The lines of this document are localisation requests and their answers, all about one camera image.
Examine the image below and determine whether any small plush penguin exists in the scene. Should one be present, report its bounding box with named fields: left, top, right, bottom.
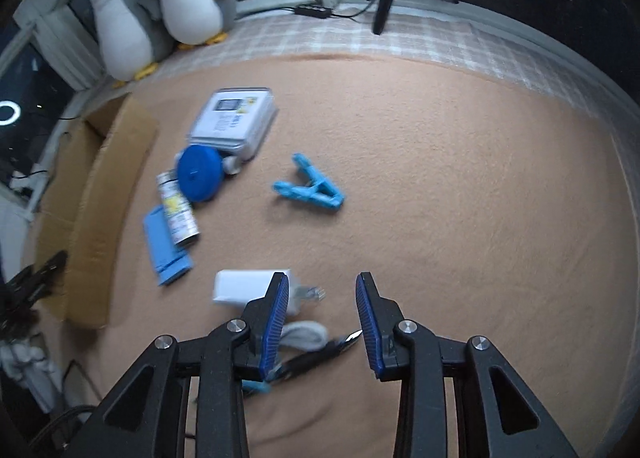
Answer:
left=89, top=0, right=175, bottom=86

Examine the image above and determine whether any black power adapter on sill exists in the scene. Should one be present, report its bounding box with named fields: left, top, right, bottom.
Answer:
left=293, top=4, right=333, bottom=19

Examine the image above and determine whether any white USB charger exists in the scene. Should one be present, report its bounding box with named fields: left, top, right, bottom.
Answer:
left=213, top=268, right=326, bottom=316

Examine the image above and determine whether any black pen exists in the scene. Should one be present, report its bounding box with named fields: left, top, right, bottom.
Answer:
left=266, top=330, right=362, bottom=383

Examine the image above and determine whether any clear plastic case with device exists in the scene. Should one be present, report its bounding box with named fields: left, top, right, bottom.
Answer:
left=188, top=88, right=278, bottom=161

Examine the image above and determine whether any blue plastic clothespin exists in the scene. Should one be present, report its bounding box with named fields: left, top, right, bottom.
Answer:
left=272, top=152, right=345, bottom=211

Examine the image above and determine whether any cardboard box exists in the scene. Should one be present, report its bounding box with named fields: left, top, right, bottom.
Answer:
left=35, top=94, right=158, bottom=329

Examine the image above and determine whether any green white lip balm tube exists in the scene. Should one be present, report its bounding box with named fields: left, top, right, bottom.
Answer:
left=222, top=156, right=243, bottom=176

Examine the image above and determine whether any blue phone stand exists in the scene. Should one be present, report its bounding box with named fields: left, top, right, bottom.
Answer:
left=143, top=206, right=193, bottom=287

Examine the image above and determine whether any white cable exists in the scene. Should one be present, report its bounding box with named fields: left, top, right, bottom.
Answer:
left=278, top=319, right=330, bottom=353

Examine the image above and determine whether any blue round tape measure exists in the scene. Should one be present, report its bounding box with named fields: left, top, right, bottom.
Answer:
left=175, top=144, right=224, bottom=204

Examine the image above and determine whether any patterned white lighter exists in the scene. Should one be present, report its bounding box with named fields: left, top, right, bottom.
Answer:
left=156, top=171, right=200, bottom=248

